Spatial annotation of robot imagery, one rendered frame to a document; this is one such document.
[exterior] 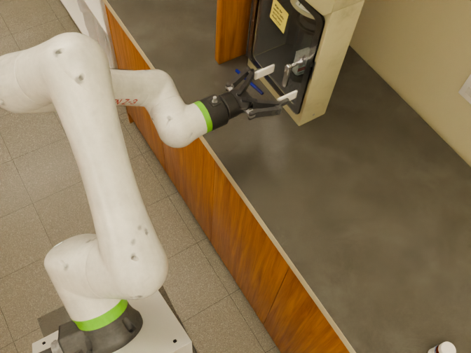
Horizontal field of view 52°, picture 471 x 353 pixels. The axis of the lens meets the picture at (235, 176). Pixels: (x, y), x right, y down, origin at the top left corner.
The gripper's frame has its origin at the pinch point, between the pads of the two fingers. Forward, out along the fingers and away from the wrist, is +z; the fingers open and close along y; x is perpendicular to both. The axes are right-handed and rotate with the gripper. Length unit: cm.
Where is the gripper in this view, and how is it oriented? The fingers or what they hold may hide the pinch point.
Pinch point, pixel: (280, 82)
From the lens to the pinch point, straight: 146.7
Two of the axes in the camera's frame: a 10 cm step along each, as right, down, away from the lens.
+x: -0.6, 5.2, 8.5
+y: -5.3, -7.4, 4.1
